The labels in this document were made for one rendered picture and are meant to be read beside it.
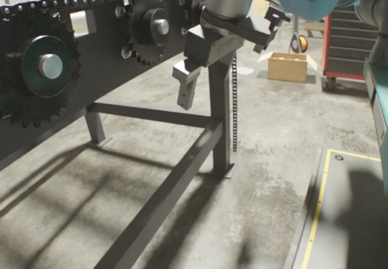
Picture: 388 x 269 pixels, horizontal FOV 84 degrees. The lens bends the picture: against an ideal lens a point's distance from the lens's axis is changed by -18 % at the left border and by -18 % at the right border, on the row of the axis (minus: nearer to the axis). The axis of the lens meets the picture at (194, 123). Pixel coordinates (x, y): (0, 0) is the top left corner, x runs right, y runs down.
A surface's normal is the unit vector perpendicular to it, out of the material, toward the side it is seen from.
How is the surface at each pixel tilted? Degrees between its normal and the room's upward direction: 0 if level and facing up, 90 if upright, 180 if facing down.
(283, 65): 90
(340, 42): 90
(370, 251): 0
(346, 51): 90
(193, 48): 97
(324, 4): 115
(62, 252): 0
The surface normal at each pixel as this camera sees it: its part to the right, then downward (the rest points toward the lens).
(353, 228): -0.07, -0.88
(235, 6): 0.12, 0.75
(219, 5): -0.42, 0.62
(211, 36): 0.18, -0.66
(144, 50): 0.91, 0.13
